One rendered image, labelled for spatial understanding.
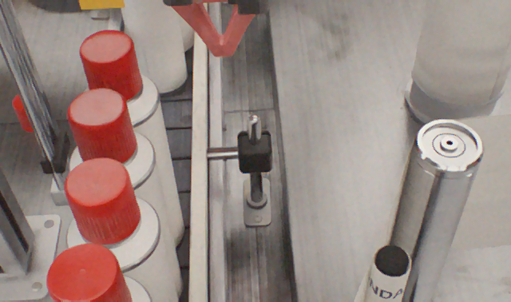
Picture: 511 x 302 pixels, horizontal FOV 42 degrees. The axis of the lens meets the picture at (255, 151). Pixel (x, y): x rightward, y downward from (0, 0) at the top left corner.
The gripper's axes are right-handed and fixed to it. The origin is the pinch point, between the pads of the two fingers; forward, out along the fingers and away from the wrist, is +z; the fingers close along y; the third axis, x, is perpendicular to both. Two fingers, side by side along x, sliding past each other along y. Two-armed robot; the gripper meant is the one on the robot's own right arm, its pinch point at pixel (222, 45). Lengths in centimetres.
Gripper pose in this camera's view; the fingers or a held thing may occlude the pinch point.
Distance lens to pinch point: 51.2
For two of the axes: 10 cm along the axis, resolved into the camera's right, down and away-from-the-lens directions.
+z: 0.3, 6.4, 7.7
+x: -10.0, 0.5, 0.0
